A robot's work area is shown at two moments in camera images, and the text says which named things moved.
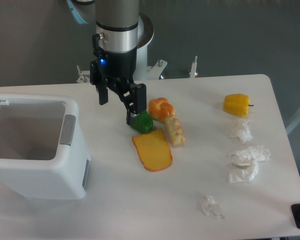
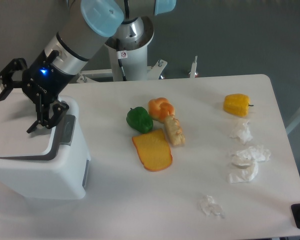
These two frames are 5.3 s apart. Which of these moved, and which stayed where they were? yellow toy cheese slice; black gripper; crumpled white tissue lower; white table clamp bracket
Moved: black gripper
Stayed: white table clamp bracket; yellow toy cheese slice; crumpled white tissue lower
